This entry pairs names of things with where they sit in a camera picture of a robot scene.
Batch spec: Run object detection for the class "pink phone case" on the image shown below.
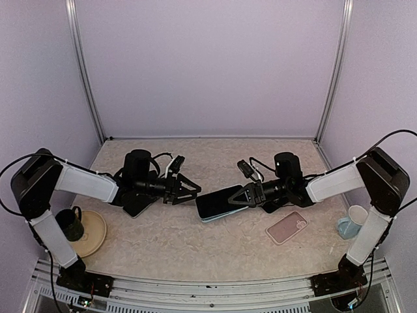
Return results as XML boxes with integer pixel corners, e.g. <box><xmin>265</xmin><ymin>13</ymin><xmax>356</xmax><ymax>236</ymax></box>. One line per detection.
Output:
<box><xmin>266</xmin><ymin>211</ymin><xmax>309</xmax><ymax>245</ymax></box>

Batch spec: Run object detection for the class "black phone teal edge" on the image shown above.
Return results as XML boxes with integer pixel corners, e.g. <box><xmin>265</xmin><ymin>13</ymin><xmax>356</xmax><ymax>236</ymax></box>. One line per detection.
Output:
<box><xmin>195</xmin><ymin>185</ymin><xmax>243</xmax><ymax>219</ymax></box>

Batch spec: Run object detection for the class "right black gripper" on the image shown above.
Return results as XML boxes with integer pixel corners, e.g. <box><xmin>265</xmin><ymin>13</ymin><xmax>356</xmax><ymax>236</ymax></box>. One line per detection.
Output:
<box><xmin>228</xmin><ymin>178</ymin><xmax>290</xmax><ymax>207</ymax></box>

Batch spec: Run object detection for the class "black phone case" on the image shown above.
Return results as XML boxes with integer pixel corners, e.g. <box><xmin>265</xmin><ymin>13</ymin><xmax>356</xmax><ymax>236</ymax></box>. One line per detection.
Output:
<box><xmin>261</xmin><ymin>199</ymin><xmax>291</xmax><ymax>214</ymax></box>

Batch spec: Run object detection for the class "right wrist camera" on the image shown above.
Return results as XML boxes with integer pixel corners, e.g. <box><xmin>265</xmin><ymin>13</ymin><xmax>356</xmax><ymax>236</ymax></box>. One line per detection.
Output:
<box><xmin>237</xmin><ymin>160</ymin><xmax>265</xmax><ymax>182</ymax></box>

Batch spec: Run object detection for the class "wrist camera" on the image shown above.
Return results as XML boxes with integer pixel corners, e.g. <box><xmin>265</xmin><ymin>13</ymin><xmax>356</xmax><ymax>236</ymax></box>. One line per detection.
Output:
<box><xmin>237</xmin><ymin>160</ymin><xmax>265</xmax><ymax>182</ymax></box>
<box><xmin>164</xmin><ymin>155</ymin><xmax>185</xmax><ymax>178</ymax></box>

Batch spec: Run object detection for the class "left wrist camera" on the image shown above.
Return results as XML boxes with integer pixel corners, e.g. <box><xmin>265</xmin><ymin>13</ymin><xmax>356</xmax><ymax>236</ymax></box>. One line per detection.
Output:
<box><xmin>164</xmin><ymin>155</ymin><xmax>185</xmax><ymax>178</ymax></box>

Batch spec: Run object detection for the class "left aluminium frame post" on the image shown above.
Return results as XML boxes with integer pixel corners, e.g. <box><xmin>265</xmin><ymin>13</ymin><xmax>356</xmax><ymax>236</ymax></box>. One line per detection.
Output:
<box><xmin>65</xmin><ymin>0</ymin><xmax>106</xmax><ymax>145</ymax></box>

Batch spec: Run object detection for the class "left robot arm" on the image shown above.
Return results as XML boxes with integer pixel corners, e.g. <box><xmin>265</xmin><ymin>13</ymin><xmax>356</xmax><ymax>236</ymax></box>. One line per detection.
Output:
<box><xmin>1</xmin><ymin>148</ymin><xmax>201</xmax><ymax>290</ymax></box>

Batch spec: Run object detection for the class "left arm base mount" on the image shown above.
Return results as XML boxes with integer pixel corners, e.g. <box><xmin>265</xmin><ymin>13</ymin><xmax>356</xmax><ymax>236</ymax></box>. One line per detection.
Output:
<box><xmin>57</xmin><ymin>269</ymin><xmax>114</xmax><ymax>298</ymax></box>

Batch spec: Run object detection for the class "beige round plate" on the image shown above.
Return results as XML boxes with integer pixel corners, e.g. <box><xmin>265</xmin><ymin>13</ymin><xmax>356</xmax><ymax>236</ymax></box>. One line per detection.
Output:
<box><xmin>70</xmin><ymin>211</ymin><xmax>107</xmax><ymax>258</ymax></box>

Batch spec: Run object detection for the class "right aluminium frame post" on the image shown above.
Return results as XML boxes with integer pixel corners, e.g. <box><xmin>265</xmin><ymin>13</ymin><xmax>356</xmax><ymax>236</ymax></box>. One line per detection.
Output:
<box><xmin>315</xmin><ymin>0</ymin><xmax>354</xmax><ymax>145</ymax></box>

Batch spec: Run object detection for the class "dark green mug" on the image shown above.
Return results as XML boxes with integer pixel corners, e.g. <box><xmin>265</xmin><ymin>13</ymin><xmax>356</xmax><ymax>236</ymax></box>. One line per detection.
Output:
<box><xmin>55</xmin><ymin>206</ymin><xmax>84</xmax><ymax>242</ymax></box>

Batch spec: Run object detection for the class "aluminium frame post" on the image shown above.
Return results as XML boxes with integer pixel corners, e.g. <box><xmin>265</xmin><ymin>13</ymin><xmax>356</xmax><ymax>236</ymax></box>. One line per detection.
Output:
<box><xmin>65</xmin><ymin>0</ymin><xmax>106</xmax><ymax>145</ymax></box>
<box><xmin>315</xmin><ymin>0</ymin><xmax>354</xmax><ymax>145</ymax></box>

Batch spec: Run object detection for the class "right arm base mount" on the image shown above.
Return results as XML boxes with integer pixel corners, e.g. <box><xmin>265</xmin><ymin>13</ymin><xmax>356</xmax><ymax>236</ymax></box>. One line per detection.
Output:
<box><xmin>310</xmin><ymin>271</ymin><xmax>368</xmax><ymax>297</ymax></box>

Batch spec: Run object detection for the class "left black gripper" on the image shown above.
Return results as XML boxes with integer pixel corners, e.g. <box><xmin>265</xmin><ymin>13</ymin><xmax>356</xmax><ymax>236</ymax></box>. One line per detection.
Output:
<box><xmin>134</xmin><ymin>171</ymin><xmax>201</xmax><ymax>205</ymax></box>

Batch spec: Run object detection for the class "light blue mug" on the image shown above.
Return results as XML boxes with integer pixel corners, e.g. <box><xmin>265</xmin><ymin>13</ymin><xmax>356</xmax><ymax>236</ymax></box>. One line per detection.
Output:
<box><xmin>336</xmin><ymin>205</ymin><xmax>368</xmax><ymax>240</ymax></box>

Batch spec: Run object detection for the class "black phone silver edge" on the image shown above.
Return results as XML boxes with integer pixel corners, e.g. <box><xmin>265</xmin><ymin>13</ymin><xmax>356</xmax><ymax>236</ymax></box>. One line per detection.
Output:
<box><xmin>123</xmin><ymin>194</ymin><xmax>159</xmax><ymax>218</ymax></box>

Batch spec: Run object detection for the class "front aluminium rail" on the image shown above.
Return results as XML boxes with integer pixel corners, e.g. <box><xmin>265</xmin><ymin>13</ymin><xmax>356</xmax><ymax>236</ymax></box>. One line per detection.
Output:
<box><xmin>21</xmin><ymin>259</ymin><xmax>404</xmax><ymax>312</ymax></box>

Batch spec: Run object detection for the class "light blue phone case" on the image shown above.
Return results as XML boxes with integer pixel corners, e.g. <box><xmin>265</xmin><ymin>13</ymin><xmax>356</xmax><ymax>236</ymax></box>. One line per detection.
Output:
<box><xmin>201</xmin><ymin>207</ymin><xmax>248</xmax><ymax>223</ymax></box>

